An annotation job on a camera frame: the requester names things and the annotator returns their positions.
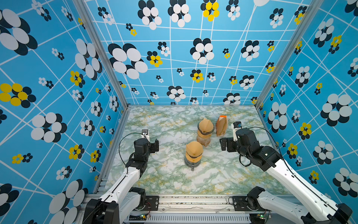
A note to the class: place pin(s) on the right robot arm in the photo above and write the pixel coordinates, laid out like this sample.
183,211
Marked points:
314,207

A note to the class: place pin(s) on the grey glass pitcher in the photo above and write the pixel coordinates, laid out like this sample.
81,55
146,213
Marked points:
192,165

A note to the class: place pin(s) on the aluminium front rail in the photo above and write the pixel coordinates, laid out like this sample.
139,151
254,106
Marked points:
194,209

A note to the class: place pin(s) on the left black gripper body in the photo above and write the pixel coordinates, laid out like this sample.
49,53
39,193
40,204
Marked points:
152,149

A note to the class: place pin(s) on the left green circuit board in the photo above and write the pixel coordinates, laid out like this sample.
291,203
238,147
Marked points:
142,217

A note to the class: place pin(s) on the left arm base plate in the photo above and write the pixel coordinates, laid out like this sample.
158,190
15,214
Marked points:
151,204

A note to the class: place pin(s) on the green circuit board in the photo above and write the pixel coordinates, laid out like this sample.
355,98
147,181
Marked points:
142,217
257,218

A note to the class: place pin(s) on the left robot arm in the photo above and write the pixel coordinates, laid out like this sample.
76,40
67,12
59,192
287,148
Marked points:
116,204

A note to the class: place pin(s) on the clear grey glass dripper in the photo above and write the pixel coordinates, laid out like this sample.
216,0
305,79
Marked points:
204,133

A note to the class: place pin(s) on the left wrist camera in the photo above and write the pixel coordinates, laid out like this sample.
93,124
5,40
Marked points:
145,134

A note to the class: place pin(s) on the wooden ring holder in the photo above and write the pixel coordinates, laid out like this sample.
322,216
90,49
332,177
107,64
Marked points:
193,160

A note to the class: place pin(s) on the green glass dripper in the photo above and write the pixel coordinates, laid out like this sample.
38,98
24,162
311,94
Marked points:
194,155

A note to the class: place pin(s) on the right green circuit board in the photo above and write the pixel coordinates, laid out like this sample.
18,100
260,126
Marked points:
257,218

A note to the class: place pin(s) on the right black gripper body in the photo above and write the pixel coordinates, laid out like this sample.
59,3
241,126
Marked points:
232,146

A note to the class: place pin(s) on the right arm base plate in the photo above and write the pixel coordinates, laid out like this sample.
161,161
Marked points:
244,203

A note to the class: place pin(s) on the orange coffee filter box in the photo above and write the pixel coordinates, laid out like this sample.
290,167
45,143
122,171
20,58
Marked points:
221,125

